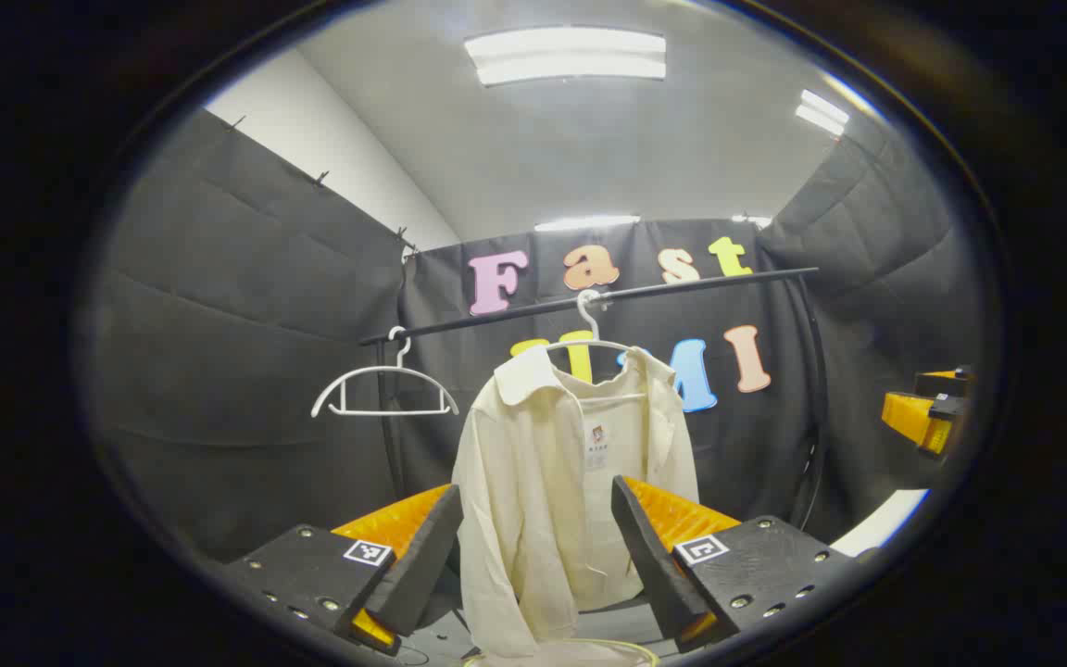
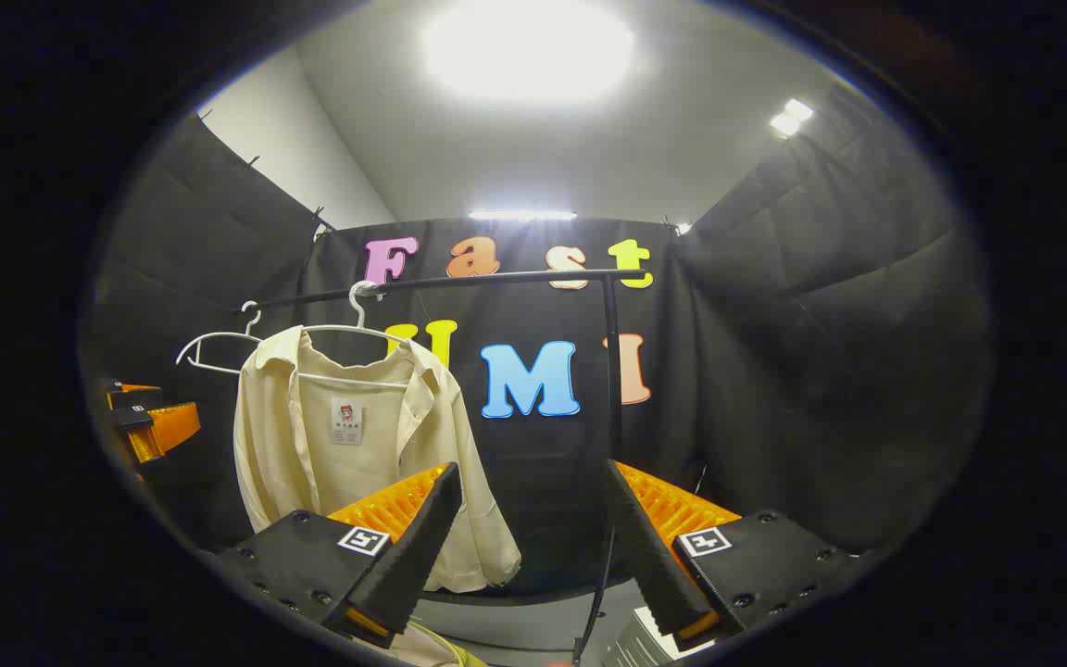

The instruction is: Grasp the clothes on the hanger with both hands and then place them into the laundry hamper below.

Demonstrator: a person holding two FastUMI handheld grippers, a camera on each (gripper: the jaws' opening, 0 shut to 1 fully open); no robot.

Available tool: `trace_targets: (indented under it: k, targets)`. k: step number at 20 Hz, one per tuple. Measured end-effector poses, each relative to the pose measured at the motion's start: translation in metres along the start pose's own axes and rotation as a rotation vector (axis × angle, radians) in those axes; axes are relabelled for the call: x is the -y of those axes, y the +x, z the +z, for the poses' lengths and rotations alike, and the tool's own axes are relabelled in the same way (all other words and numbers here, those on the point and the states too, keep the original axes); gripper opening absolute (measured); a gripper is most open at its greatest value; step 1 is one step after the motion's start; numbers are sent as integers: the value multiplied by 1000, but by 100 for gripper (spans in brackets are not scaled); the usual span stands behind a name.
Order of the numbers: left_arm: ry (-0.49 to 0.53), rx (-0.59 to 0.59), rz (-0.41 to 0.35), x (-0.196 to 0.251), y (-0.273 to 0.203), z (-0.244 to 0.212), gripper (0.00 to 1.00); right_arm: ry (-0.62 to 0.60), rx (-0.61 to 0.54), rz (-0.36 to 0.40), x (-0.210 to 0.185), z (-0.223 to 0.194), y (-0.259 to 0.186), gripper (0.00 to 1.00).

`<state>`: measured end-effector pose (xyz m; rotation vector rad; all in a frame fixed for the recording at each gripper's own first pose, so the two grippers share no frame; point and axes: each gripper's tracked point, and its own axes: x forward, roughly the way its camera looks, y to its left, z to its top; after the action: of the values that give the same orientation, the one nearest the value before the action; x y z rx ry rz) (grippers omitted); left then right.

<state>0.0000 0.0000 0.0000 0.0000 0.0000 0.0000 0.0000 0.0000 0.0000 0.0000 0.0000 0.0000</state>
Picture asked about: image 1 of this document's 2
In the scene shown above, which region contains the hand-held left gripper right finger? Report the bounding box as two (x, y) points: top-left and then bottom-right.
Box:
(609, 474), (860, 655)

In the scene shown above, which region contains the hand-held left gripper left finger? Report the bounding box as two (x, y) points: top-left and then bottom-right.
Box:
(217, 482), (465, 657)

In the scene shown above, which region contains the round laundry hamper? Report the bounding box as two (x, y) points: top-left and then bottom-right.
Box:
(462, 637), (662, 667)

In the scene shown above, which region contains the cream long-sleeved shirt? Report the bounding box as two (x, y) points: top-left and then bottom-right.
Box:
(450, 345), (701, 661)

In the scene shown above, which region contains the white plastic clothes hanger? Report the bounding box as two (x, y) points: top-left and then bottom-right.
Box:
(533, 289), (653, 405)
(311, 326), (460, 420)

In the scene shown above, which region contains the black metal clothes rack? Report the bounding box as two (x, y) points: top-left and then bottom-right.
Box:
(358, 267), (833, 536)

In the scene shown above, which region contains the black backdrop cloth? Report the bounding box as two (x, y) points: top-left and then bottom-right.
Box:
(89, 109), (988, 566)

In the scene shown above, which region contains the long ceiling light strip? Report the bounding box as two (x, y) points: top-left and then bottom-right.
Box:
(533, 215), (642, 233)

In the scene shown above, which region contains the large ceiling light panel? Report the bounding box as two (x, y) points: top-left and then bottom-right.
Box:
(464, 26), (669, 87)

